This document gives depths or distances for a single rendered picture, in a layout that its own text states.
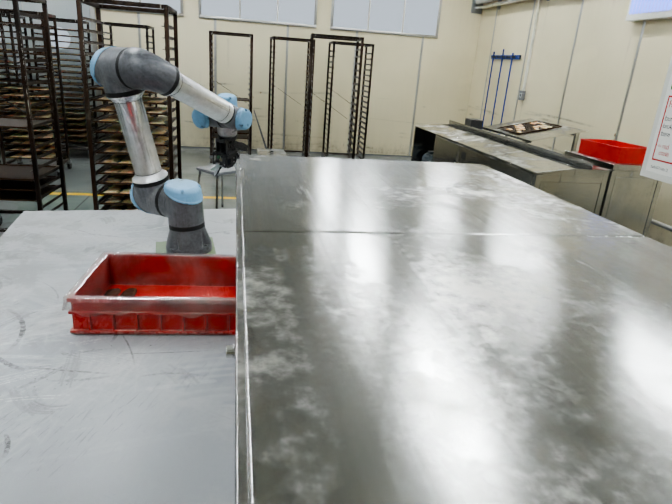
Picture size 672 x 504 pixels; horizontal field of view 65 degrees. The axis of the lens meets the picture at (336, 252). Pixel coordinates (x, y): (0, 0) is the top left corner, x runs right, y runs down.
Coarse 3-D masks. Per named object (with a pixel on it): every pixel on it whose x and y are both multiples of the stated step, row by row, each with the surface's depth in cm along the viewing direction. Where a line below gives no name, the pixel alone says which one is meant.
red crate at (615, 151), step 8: (584, 144) 476; (592, 144) 466; (600, 144) 457; (608, 144) 490; (616, 144) 485; (624, 144) 476; (632, 144) 466; (584, 152) 476; (592, 152) 467; (600, 152) 457; (608, 152) 448; (616, 152) 440; (624, 152) 438; (632, 152) 440; (640, 152) 442; (608, 160) 449; (616, 160) 440; (624, 160) 441; (632, 160) 443; (640, 160) 445
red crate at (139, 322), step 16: (112, 288) 154; (144, 288) 155; (160, 288) 156; (176, 288) 157; (192, 288) 157; (208, 288) 158; (224, 288) 159; (80, 320) 128; (96, 320) 128; (112, 320) 128; (128, 320) 129; (144, 320) 130; (160, 320) 129; (176, 320) 131; (192, 320) 131; (208, 320) 132; (224, 320) 132
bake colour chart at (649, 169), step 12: (660, 108) 127; (660, 120) 126; (660, 132) 126; (648, 144) 130; (660, 144) 126; (648, 156) 130; (660, 156) 126; (648, 168) 130; (660, 168) 126; (660, 180) 126
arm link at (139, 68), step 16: (128, 48) 150; (128, 64) 147; (144, 64) 148; (160, 64) 150; (128, 80) 150; (144, 80) 150; (160, 80) 151; (176, 80) 154; (192, 80) 164; (176, 96) 160; (192, 96) 163; (208, 96) 168; (208, 112) 172; (224, 112) 175; (240, 112) 180; (240, 128) 182
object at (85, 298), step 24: (96, 264) 144; (120, 264) 154; (144, 264) 155; (168, 264) 156; (192, 264) 157; (216, 264) 158; (72, 288) 129; (96, 288) 142; (96, 312) 126; (120, 312) 127; (168, 312) 128; (192, 312) 129; (216, 312) 129
